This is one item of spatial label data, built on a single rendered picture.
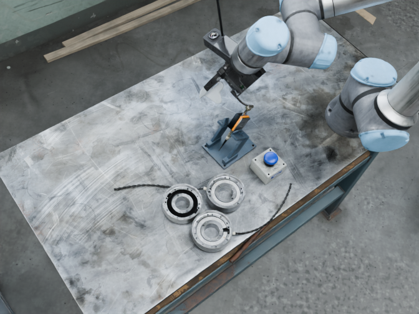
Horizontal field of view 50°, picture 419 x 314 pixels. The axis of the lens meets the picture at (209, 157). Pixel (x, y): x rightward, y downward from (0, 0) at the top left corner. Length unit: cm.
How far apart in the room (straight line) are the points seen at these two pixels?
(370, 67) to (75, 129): 85
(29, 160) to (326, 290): 134
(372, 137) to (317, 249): 101
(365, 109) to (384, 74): 12
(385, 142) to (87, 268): 82
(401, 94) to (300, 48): 32
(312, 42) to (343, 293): 136
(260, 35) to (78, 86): 174
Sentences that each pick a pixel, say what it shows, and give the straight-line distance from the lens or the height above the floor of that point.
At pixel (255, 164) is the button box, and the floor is 84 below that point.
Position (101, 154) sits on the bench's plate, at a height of 80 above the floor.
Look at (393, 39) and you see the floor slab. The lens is 310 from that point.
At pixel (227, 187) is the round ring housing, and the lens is 124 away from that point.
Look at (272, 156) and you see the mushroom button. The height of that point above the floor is 87.
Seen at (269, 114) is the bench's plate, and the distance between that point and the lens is 142.
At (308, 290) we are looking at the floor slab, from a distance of 206.
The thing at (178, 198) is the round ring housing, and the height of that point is 82.
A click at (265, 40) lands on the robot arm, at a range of 91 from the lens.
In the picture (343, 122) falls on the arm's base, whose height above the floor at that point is 85.
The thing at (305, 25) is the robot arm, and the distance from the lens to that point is 100.
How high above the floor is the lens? 191
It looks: 58 degrees down
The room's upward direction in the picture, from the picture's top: 8 degrees clockwise
